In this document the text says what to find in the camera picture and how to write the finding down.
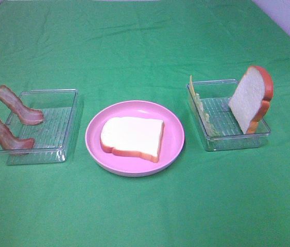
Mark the yellow cheese slice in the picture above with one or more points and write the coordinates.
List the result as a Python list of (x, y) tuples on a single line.
[(191, 87)]

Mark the green lettuce leaf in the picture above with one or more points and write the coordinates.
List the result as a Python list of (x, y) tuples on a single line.
[(210, 129)]

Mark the green table cloth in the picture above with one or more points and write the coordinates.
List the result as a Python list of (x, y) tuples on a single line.
[(116, 51)]

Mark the pink round plate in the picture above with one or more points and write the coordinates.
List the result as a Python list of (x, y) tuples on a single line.
[(172, 139)]

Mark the clear plastic tray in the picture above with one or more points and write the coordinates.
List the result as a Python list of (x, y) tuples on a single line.
[(54, 136), (215, 95)]

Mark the bacon strip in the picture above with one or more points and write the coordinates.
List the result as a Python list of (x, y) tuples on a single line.
[(25, 114), (9, 142)]

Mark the left clear plastic tray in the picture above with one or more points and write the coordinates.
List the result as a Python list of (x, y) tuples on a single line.
[(54, 136)]

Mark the right clear plastic tray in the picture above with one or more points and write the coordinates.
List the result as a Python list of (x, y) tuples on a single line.
[(215, 95)]

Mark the toast bread slice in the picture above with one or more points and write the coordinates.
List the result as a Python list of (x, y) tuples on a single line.
[(251, 99), (133, 137)]

